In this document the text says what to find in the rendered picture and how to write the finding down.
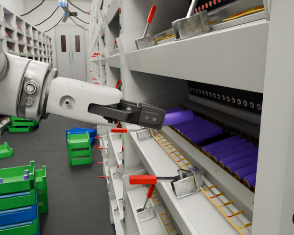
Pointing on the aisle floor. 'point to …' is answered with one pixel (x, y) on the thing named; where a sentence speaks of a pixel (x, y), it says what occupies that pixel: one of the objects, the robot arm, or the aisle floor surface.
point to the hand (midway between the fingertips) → (149, 115)
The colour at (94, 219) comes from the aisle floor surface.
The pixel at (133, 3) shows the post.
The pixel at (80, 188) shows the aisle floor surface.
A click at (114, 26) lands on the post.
